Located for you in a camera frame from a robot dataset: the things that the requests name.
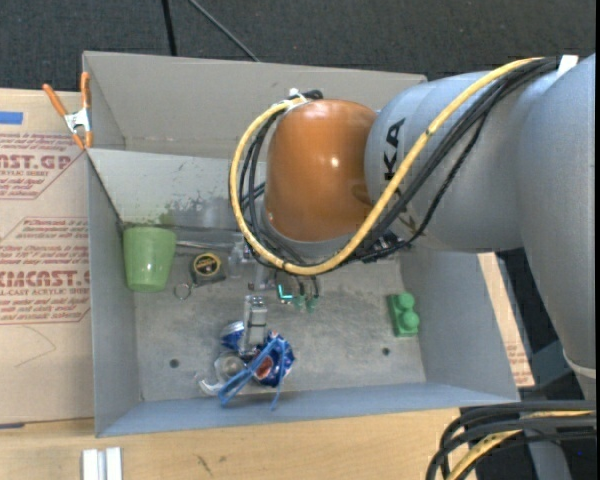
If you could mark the green plastic cup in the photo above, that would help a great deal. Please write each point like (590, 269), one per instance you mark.
(147, 258)

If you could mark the green toy brick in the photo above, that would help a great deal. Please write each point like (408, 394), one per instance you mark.
(404, 315)

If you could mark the grey metal bin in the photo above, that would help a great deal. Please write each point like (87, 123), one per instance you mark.
(340, 328)

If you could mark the brown cardboard board red print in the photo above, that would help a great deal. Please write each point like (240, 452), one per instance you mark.
(40, 348)

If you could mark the black and yellow tape measure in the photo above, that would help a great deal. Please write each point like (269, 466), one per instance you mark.
(206, 267)

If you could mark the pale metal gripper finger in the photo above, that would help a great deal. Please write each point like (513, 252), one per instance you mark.
(255, 318)

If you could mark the crushed blue drink can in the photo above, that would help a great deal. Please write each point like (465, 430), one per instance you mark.
(280, 368)

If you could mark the clear round plastic thing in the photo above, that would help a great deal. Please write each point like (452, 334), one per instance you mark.
(225, 368)

